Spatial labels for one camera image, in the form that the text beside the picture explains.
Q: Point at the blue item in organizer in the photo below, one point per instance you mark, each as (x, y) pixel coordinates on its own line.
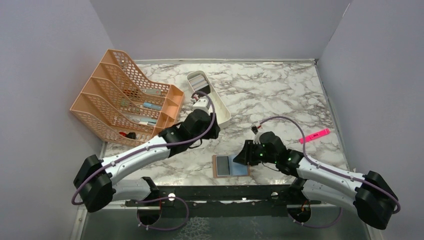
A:
(152, 106)

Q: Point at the brown leather card holder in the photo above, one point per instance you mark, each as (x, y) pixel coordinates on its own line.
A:
(236, 170)

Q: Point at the orange mesh file organizer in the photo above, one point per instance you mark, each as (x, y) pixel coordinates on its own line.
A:
(112, 100)

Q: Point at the black mounting rail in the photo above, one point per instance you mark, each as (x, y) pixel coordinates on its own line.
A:
(215, 201)

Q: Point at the white oblong plastic tray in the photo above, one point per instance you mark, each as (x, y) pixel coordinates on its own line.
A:
(222, 112)

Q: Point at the stack of credit cards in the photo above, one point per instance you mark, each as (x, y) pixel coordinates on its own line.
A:
(199, 83)

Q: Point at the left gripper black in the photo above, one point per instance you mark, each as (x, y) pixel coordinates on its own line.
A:
(212, 133)

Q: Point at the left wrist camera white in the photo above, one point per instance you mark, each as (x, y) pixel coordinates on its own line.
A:
(200, 102)

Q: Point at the pink highlighter marker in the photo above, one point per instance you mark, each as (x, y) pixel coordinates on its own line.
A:
(314, 136)

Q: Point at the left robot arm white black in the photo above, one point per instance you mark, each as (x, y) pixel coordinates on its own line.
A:
(96, 179)

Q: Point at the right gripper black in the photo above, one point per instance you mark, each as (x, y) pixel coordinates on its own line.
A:
(241, 158)

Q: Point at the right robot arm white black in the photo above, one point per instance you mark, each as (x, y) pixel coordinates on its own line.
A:
(368, 195)

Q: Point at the red black item in organizer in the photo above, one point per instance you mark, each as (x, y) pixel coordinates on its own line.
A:
(130, 135)

